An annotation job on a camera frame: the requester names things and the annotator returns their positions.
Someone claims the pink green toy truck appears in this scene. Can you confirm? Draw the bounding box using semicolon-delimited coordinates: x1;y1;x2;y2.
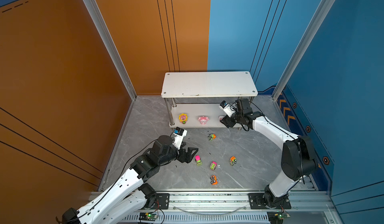
195;156;202;166

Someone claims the green orange toy truck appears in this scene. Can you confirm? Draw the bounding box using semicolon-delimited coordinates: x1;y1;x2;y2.
208;134;217;141

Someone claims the pink sheep toy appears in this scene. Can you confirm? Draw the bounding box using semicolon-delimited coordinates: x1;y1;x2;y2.
198;116;210;125

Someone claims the pink green toy car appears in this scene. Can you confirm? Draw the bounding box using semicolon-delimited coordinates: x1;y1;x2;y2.
210;161;217;171

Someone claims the yellow flower doll toy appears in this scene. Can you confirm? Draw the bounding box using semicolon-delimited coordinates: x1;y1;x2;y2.
179;114;188;125

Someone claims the orange green toy car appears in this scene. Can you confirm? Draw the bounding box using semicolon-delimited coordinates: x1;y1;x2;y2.
230;156;237;166

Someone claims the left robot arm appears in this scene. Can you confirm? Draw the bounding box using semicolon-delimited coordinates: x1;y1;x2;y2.
58;135;199;224

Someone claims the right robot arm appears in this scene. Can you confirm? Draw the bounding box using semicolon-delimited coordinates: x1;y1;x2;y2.
220;98;318;209

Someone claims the white two-tier shelf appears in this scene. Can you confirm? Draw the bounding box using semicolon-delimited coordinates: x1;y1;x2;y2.
161;71;258;129

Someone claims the orange toy race car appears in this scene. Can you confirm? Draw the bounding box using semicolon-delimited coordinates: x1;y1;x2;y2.
210;175;218;185

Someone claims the left green circuit board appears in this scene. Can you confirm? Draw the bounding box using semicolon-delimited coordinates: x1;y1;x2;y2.
138;213;159;224

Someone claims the green circuit board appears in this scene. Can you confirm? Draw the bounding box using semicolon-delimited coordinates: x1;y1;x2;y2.
138;213;159;224
267;212;291;224

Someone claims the right green circuit board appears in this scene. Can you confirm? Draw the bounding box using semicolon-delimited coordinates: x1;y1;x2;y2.
267;212;291;224

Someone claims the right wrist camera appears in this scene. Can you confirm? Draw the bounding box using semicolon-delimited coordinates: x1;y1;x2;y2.
220;100;237;118

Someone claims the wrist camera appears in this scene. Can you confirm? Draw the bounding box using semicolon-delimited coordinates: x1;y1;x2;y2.
220;100;237;118
173;127;188;150

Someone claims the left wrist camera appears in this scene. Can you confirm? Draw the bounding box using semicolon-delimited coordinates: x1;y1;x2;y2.
173;127;188;150

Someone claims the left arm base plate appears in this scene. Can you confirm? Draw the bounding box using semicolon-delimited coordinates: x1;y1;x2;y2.
144;193;170;210

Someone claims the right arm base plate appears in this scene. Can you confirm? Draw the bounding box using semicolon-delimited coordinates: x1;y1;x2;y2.
248;193;292;210

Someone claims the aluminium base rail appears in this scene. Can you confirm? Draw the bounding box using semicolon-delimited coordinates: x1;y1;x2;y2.
121;190;343;224

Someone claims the right aluminium corner post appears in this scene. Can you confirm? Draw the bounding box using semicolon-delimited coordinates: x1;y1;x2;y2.
272;0;336;101

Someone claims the aluminium corner post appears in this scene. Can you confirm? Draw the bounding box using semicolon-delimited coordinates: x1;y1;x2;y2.
272;0;336;101
82;0;137;101

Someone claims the left aluminium corner post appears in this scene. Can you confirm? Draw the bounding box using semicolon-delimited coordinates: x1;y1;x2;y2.
82;0;137;101

